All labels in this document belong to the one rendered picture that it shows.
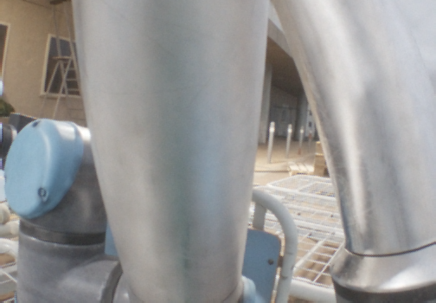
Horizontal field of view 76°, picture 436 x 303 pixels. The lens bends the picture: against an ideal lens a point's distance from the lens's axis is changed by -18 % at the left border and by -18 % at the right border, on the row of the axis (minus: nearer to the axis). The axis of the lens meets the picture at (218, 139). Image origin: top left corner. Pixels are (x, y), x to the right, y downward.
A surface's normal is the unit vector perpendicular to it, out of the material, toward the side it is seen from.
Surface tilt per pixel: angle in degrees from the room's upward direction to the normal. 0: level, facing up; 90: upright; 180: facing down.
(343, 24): 94
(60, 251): 81
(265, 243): 90
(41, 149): 76
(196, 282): 115
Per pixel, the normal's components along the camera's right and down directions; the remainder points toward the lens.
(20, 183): -0.40, -0.25
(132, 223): -0.40, 0.47
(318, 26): -0.73, 0.17
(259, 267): -0.44, 0.01
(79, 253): 0.75, 0.00
